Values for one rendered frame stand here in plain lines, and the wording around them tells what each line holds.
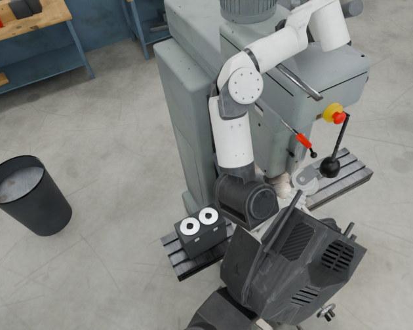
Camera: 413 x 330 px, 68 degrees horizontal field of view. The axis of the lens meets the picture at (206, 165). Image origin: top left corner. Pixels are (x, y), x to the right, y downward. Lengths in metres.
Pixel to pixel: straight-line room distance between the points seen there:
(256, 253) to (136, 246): 2.01
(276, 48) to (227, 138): 0.23
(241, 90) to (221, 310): 0.58
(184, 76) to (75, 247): 1.97
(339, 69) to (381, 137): 2.70
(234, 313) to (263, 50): 0.67
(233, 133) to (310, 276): 0.40
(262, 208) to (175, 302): 1.87
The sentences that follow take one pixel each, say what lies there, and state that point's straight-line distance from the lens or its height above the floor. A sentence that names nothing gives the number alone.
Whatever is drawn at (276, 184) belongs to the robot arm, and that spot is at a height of 1.27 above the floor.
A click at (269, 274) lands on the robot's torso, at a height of 1.61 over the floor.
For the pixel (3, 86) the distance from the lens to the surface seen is 4.89.
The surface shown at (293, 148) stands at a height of 1.51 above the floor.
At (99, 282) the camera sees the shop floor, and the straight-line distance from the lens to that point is 2.77.
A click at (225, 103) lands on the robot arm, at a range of 0.69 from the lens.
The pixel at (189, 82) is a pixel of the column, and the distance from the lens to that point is 1.48.
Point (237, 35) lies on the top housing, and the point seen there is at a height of 1.89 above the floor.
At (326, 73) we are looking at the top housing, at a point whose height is 1.89.
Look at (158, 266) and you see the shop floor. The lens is 2.66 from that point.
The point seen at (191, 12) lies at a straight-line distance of 1.61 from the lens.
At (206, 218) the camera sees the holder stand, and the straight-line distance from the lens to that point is 1.49.
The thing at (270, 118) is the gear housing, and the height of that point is 1.69.
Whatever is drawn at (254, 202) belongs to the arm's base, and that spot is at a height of 1.79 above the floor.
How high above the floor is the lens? 2.41
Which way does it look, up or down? 50 degrees down
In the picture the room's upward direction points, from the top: 9 degrees counter-clockwise
